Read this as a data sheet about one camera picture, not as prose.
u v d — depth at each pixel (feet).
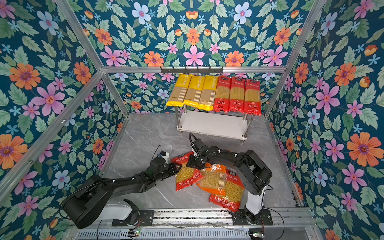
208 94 2.63
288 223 2.36
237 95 2.59
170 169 2.56
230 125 3.53
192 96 2.57
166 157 2.69
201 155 2.29
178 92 2.65
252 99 2.51
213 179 2.70
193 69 2.99
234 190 2.63
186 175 2.75
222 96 2.59
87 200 1.41
